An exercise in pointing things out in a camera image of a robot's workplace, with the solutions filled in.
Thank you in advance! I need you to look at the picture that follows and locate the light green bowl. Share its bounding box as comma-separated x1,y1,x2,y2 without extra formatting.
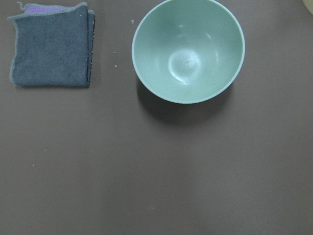
132,0,246,104

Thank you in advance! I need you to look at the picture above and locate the grey folded cloth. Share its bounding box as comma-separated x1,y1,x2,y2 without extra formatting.
8,2,95,87

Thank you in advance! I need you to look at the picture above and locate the cream rabbit tray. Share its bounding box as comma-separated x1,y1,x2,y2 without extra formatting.
302,0,313,15

